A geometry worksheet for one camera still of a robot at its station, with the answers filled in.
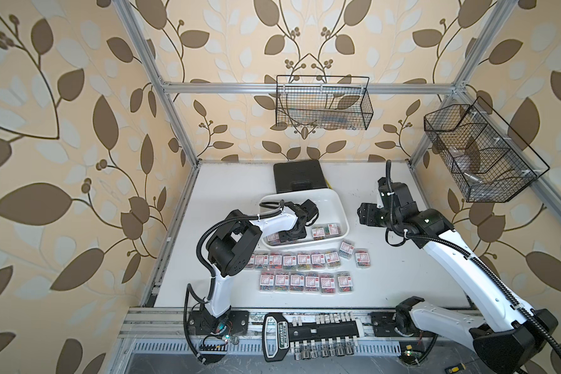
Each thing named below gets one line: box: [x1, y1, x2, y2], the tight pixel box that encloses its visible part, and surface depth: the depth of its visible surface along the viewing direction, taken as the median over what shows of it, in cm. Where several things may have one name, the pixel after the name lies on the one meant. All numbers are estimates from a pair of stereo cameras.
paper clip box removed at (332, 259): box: [324, 251, 342, 268], surface depth 88 cm
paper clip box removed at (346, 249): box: [338, 239, 356, 260], surface depth 90 cm
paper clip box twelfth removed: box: [289, 272, 305, 293], surface depth 82 cm
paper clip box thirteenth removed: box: [303, 271, 321, 294], surface depth 82 cm
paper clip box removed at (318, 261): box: [310, 253, 326, 270], surface depth 88 cm
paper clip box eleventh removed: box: [274, 271, 291, 293], surface depth 82 cm
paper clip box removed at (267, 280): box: [259, 270, 276, 293], surface depth 82 cm
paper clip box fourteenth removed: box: [319, 273, 337, 296], surface depth 82 cm
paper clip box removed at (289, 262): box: [282, 255, 297, 271], surface depth 88 cm
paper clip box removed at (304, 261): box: [296, 252, 311, 271], surface depth 88 cm
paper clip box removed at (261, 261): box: [254, 252, 270, 270], surface depth 88 cm
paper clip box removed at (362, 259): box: [354, 248, 371, 269], surface depth 88 cm
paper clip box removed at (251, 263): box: [246, 253, 256, 271], surface depth 87 cm
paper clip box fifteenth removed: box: [336, 271, 354, 294], surface depth 82 cm
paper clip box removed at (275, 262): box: [268, 254, 283, 270], surface depth 88 cm
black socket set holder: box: [261, 312, 364, 362], surface depth 72 cm
